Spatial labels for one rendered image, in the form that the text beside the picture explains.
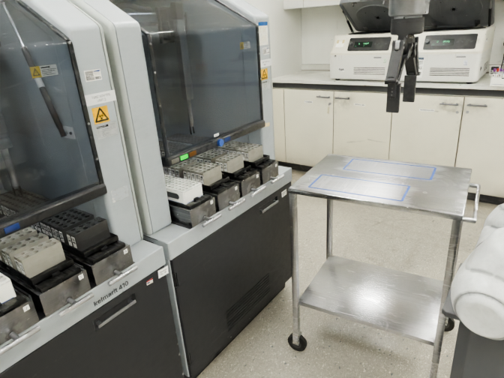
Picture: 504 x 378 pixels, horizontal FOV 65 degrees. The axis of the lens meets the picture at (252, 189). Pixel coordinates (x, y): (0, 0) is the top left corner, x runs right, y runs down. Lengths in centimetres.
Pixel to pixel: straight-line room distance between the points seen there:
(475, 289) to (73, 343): 103
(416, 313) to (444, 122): 189
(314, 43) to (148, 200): 325
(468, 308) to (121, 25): 115
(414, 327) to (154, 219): 108
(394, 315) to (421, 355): 33
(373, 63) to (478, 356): 259
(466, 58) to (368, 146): 99
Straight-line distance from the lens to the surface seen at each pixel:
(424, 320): 180
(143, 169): 138
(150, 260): 137
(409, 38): 109
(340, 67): 358
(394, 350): 205
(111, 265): 128
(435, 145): 344
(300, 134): 387
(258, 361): 196
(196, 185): 150
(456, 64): 332
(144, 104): 136
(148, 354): 154
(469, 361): 131
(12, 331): 119
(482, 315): 92
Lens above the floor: 142
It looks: 23 degrees down
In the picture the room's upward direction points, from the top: 4 degrees counter-clockwise
